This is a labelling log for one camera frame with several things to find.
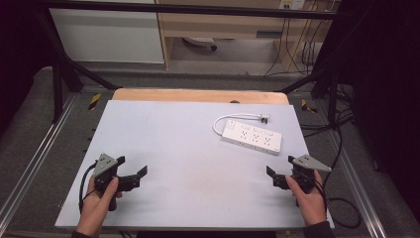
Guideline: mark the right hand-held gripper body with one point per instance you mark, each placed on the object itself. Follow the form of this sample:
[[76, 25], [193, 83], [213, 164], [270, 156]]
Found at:
[[305, 172]]

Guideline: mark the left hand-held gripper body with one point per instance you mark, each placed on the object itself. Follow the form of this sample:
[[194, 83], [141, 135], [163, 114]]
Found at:
[[105, 172]]

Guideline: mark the white power strip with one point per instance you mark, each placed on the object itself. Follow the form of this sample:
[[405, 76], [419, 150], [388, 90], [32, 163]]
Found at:
[[252, 137]]

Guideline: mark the white plug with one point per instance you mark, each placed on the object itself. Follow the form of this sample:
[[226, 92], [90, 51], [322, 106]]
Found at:
[[265, 117]]

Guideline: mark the person's right hand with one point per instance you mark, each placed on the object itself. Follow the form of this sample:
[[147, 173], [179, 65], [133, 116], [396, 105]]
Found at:
[[308, 205]]

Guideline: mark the person's left hand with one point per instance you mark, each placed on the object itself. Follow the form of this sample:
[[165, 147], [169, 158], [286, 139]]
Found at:
[[95, 206]]

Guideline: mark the wooden table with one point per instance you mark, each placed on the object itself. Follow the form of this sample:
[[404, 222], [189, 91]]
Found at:
[[198, 95]]

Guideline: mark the white cabinet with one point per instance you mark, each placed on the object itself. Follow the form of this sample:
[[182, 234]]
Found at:
[[109, 36]]

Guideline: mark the grey chair base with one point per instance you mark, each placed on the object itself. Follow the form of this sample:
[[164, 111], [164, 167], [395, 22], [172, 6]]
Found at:
[[199, 41]]

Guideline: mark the light wooden desk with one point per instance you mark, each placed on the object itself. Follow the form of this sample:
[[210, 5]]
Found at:
[[224, 28]]

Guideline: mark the aluminium floor rail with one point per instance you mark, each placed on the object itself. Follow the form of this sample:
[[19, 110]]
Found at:
[[360, 191], [36, 152]]

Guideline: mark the black metal frame stand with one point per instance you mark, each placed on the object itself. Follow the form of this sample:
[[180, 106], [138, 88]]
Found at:
[[57, 86], [332, 95]]

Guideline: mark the white wall socket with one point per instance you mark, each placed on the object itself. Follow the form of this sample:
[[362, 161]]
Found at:
[[292, 4]]

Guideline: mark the black metal frame bar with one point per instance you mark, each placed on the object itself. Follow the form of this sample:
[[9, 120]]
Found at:
[[198, 10]]

